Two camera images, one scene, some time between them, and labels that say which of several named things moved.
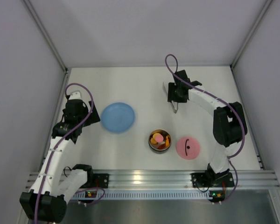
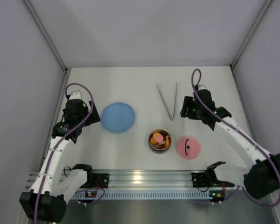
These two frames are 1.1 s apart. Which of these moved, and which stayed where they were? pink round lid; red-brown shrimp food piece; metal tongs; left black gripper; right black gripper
Moved: metal tongs; right black gripper
Stayed: red-brown shrimp food piece; pink round lid; left black gripper
